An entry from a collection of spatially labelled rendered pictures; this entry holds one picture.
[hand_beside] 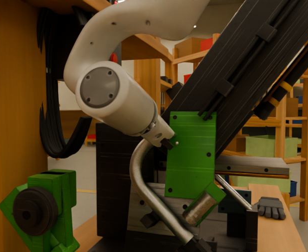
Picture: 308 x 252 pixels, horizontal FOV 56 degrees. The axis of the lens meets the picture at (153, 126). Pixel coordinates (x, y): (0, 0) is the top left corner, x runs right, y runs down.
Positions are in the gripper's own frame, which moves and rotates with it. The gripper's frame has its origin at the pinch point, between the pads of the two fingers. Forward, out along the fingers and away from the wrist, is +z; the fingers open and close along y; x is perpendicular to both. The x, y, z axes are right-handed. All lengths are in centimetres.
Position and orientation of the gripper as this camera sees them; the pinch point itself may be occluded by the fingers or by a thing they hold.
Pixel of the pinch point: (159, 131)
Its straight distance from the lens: 70.0
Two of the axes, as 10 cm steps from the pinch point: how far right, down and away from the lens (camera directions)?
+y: -6.1, -7.2, 3.5
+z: 2.8, 2.1, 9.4
